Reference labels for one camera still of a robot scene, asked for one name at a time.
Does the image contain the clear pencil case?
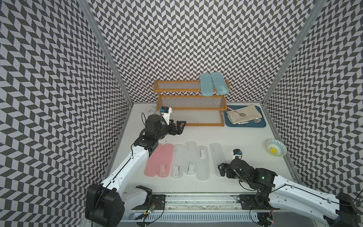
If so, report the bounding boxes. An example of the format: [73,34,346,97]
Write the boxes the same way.
[171,144,185,179]
[185,141,198,175]
[209,143,226,178]
[196,146,210,181]

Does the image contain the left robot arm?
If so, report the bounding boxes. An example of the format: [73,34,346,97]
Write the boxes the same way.
[85,113,187,227]

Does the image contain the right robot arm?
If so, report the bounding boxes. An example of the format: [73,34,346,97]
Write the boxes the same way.
[217,157,359,227]

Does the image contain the wooden three-tier shelf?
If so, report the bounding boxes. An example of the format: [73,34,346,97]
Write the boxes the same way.
[154,80,227,127]

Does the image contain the pink pencil case left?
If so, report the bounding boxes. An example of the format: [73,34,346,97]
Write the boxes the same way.
[144,144,164,177]

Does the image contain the pink pencil case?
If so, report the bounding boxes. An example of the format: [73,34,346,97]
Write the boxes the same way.
[157,143,174,178]
[144,144,164,177]

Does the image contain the pink pencil case right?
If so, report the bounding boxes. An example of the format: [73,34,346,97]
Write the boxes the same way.
[157,143,174,178]

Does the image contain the clear plastic cup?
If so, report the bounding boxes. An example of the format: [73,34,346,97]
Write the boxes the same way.
[147,107,157,115]

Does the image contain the yellow patterned bowl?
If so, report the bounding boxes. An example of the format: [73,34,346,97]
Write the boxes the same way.
[266,139,287,157]

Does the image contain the dark teal tray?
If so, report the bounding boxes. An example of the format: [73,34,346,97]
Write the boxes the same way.
[223,105,267,128]

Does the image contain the metal spoon on tray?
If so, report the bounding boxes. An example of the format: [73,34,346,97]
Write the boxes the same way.
[238,118,261,125]

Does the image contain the beige folded cloth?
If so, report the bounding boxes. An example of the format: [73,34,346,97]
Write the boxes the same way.
[226,105,262,125]

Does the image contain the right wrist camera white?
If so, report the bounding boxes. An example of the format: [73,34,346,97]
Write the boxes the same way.
[233,148,243,159]

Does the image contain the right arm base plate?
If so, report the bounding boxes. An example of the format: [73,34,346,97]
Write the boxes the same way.
[237,194,280,211]

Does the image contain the metal spoon pink handle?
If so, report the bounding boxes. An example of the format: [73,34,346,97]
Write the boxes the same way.
[227,107,246,117]

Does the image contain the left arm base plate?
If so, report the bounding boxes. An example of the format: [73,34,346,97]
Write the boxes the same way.
[133,194,166,211]

